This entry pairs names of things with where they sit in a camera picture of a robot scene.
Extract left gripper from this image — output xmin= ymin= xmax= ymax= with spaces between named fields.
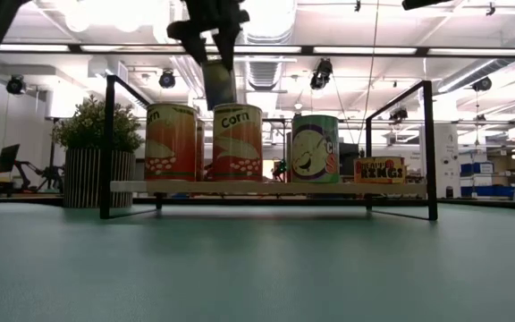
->
xmin=166 ymin=0 xmax=250 ymax=72

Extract peas can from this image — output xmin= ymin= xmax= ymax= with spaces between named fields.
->
xmin=200 ymin=60 xmax=238 ymax=112

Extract orange corn can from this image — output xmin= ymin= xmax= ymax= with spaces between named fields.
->
xmin=212 ymin=103 xmax=264 ymax=182
xmin=144 ymin=103 xmax=198 ymax=182

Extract green chicken soup can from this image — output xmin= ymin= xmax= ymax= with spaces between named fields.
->
xmin=291 ymin=114 xmax=341 ymax=184

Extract short pineapple rings can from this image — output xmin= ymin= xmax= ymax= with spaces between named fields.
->
xmin=353 ymin=156 xmax=407 ymax=185

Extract green plant in striped pot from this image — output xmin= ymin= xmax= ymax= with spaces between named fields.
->
xmin=51 ymin=94 xmax=146 ymax=209

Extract black monitor on stand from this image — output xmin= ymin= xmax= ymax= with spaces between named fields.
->
xmin=0 ymin=143 xmax=21 ymax=175

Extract blue storage bins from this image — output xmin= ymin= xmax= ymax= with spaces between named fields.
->
xmin=460 ymin=160 xmax=515 ymax=198

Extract black rail with light strips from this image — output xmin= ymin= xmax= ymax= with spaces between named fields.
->
xmin=0 ymin=41 xmax=515 ymax=58

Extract wooden shelf black metal frame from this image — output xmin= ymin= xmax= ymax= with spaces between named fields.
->
xmin=99 ymin=74 xmax=439 ymax=222

